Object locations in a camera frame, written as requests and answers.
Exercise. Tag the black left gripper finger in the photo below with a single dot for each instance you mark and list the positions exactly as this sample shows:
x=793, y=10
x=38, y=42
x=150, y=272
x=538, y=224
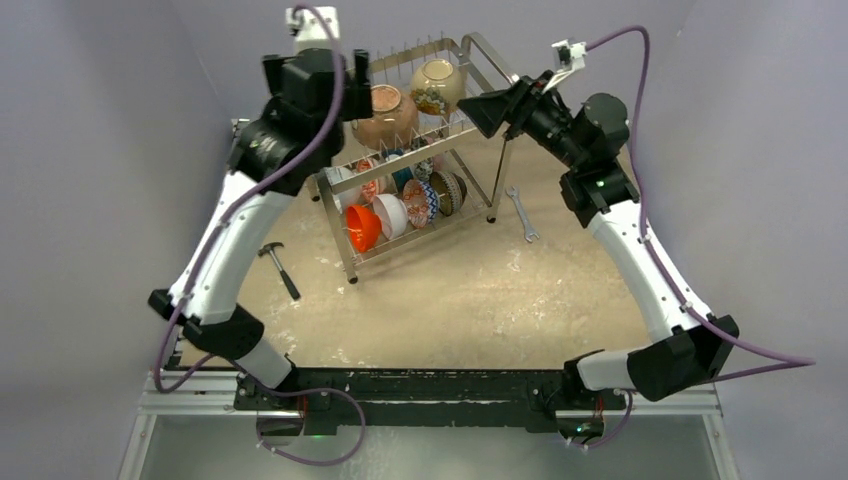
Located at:
x=273, y=72
x=362, y=91

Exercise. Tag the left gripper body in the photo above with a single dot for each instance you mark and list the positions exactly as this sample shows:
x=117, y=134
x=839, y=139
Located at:
x=348, y=114

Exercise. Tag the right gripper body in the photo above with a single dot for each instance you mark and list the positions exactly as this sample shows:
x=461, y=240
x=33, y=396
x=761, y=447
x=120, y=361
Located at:
x=516, y=107

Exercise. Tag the pinkish brown speckled bowl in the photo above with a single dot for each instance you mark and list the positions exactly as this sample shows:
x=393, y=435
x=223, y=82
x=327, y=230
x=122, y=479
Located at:
x=394, y=122

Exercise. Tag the cream floral bowl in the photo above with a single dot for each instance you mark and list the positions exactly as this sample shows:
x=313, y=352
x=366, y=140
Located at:
x=436, y=87

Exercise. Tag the stainless steel dish rack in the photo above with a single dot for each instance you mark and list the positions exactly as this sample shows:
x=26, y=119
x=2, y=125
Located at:
x=363, y=173

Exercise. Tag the black tan geometric bowl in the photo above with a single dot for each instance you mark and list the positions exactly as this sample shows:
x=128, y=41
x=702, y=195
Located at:
x=451, y=190

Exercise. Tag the blue zigzag patterned bowl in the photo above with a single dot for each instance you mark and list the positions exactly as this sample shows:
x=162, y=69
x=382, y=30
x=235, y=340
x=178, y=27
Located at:
x=421, y=202

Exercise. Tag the plain white bowl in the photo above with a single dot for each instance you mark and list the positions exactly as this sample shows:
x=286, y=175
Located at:
x=392, y=213

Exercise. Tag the solid orange bowl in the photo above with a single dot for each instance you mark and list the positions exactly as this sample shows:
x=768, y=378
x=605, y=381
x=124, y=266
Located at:
x=364, y=227

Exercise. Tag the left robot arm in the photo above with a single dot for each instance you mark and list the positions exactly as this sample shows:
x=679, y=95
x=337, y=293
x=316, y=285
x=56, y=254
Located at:
x=299, y=131

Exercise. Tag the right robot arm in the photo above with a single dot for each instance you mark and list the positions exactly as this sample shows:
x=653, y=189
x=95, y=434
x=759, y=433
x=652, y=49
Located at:
x=689, y=344

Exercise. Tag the silver wrench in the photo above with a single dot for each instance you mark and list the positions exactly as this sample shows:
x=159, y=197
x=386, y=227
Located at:
x=530, y=233

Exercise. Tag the black hammer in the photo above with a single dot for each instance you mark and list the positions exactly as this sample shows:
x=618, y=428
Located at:
x=269, y=249

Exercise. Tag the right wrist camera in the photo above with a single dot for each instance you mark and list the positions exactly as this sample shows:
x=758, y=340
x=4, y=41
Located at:
x=570, y=58

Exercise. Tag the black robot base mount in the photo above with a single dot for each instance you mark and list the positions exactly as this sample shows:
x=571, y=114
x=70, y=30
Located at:
x=537, y=401

